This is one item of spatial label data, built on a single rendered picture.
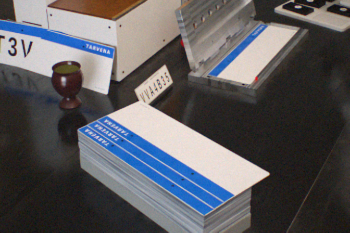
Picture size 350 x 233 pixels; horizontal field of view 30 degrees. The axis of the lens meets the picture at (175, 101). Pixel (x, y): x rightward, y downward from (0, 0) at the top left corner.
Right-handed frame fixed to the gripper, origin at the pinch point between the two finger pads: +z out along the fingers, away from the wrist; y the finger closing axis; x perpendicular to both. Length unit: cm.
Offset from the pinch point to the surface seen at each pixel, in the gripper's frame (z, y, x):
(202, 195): -18, -117, -35
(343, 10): 8.5, -0.2, -9.8
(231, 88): 8, -66, -13
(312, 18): 12.4, -11.1, -5.9
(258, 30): 15.1, -32.4, 0.4
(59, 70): 16, -101, 16
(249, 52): 11.1, -47.1, -5.8
